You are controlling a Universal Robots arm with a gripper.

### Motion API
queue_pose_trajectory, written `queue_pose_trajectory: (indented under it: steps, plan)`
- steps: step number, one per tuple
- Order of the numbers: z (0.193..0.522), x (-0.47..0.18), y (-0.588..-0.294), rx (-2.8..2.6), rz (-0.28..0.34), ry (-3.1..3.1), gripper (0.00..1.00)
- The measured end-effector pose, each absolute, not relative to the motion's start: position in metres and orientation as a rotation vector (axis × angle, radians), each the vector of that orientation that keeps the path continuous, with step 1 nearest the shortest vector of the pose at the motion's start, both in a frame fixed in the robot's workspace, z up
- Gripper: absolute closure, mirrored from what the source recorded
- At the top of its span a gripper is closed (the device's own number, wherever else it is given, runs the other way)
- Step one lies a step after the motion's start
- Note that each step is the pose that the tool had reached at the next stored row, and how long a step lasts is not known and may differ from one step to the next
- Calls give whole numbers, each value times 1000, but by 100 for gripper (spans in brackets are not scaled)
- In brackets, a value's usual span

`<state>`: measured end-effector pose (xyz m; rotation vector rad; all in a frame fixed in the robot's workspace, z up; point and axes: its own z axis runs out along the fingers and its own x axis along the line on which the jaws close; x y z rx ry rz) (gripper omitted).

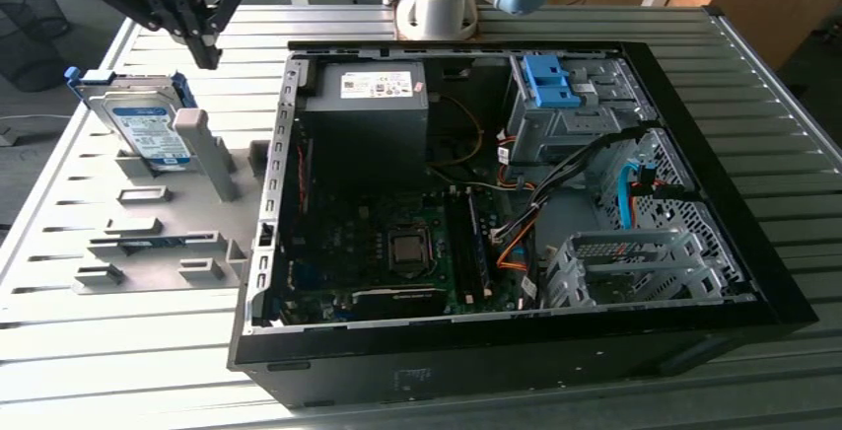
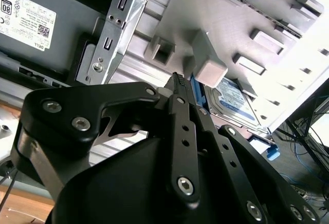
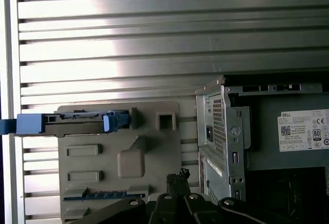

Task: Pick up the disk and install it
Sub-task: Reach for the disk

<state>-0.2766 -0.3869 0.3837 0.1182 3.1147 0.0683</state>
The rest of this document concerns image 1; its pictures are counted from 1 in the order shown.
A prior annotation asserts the hard disk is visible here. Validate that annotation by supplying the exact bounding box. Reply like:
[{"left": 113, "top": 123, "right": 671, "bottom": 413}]
[{"left": 63, "top": 67, "right": 199, "bottom": 173}]

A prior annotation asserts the grey metal disk bay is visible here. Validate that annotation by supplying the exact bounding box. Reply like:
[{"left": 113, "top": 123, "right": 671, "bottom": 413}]
[{"left": 539, "top": 226, "right": 745, "bottom": 309}]

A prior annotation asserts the black mesh waste basket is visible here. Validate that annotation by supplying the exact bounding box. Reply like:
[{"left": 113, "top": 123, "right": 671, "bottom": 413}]
[{"left": 0, "top": 0, "right": 72, "bottom": 94}]

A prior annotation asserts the grey power supply unit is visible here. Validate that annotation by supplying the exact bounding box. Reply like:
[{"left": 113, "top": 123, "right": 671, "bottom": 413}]
[{"left": 299, "top": 59, "right": 432, "bottom": 189}]

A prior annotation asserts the RAM stick with blue label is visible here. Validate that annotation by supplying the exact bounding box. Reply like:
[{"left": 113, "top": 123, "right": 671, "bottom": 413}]
[{"left": 116, "top": 236, "right": 199, "bottom": 250}]

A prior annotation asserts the grey parts rack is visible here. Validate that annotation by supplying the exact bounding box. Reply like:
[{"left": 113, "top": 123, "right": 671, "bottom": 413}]
[{"left": 69, "top": 107, "right": 272, "bottom": 297}]

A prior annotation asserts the blue plastic drive latch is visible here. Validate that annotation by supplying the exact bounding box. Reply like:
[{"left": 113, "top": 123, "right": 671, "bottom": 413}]
[{"left": 522, "top": 54, "right": 587, "bottom": 109}]

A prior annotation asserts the green motherboard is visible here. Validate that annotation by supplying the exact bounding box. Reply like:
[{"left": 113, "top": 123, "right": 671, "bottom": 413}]
[{"left": 279, "top": 182, "right": 531, "bottom": 325}]

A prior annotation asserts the silver CPU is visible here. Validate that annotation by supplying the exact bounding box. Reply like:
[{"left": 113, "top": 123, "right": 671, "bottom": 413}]
[{"left": 392, "top": 236, "right": 427, "bottom": 262}]

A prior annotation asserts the grey metal drive cage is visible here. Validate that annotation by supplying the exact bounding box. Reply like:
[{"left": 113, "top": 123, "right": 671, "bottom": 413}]
[{"left": 506, "top": 54, "right": 659, "bottom": 168}]

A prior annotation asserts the RAM stick in slot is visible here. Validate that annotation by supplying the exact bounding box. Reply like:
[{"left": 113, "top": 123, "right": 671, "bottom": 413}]
[{"left": 463, "top": 187, "right": 496, "bottom": 301}]

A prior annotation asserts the black graphics card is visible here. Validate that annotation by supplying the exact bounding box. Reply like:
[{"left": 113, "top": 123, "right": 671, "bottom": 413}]
[{"left": 350, "top": 285, "right": 448, "bottom": 321}]

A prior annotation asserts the brown wooden cabinet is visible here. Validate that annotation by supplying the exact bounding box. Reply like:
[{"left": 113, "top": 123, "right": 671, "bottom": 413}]
[{"left": 668, "top": 0, "right": 842, "bottom": 72}]

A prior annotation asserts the black PC case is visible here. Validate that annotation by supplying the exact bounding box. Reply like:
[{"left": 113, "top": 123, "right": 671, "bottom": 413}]
[{"left": 225, "top": 39, "right": 819, "bottom": 409}]

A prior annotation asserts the white floor cable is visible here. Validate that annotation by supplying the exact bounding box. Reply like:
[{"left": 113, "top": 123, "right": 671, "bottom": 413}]
[{"left": 0, "top": 112, "right": 75, "bottom": 128}]

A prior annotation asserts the yellow wire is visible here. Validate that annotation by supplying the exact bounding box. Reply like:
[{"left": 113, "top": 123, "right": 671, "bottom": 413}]
[{"left": 426, "top": 94, "right": 486, "bottom": 170}]

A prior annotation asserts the black cable bundle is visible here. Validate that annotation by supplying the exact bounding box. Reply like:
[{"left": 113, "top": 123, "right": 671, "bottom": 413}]
[{"left": 522, "top": 126, "right": 652, "bottom": 209}]

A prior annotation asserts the orange wire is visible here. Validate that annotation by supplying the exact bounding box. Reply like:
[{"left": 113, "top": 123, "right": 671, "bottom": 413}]
[{"left": 492, "top": 202, "right": 547, "bottom": 271}]

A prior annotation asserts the blue data wire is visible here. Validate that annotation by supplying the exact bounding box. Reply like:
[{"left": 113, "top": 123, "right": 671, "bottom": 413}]
[{"left": 616, "top": 158, "right": 652, "bottom": 230}]

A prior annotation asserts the black power wire with plug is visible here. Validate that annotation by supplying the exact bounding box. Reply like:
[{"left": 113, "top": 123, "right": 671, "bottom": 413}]
[{"left": 627, "top": 163, "right": 699, "bottom": 202}]

